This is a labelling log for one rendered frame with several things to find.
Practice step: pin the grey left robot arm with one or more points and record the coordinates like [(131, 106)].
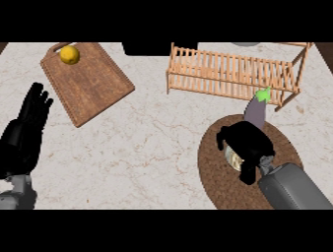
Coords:
[(13, 195)]

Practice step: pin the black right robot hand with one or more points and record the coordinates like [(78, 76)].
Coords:
[(248, 141)]

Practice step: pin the yellow lemon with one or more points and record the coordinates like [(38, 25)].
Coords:
[(69, 54)]

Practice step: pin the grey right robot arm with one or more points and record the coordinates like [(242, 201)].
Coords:
[(291, 187)]

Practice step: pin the pale wooden tiered shelf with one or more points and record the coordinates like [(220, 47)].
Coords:
[(230, 74)]

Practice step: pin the grey round object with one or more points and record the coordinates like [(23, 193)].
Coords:
[(245, 44)]

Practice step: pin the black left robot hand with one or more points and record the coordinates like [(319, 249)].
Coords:
[(22, 131)]

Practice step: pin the brown oval placemat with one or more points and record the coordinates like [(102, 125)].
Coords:
[(230, 183)]

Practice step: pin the brown wooden cutting board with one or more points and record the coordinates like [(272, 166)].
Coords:
[(88, 82)]

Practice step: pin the pale cupcake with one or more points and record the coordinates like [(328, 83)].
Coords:
[(232, 158)]

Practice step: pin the purple eggplant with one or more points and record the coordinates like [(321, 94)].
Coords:
[(256, 111)]

